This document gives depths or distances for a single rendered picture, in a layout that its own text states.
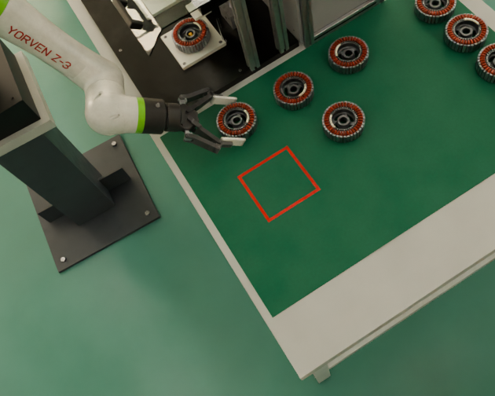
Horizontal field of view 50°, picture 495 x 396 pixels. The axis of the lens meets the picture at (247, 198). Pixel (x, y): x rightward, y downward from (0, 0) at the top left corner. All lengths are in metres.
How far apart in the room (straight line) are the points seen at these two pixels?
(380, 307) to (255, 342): 0.85
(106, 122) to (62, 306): 1.16
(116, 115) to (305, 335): 0.69
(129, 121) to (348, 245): 0.62
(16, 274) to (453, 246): 1.80
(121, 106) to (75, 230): 1.13
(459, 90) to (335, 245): 0.55
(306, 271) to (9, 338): 1.46
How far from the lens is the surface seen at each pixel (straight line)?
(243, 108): 1.49
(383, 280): 1.31
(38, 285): 2.42
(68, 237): 2.41
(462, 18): 1.66
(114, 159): 2.48
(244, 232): 1.37
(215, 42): 1.66
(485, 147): 1.48
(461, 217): 1.39
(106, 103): 1.35
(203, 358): 2.09
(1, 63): 1.82
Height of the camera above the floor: 2.02
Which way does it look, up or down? 65 degrees down
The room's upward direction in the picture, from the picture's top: 23 degrees counter-clockwise
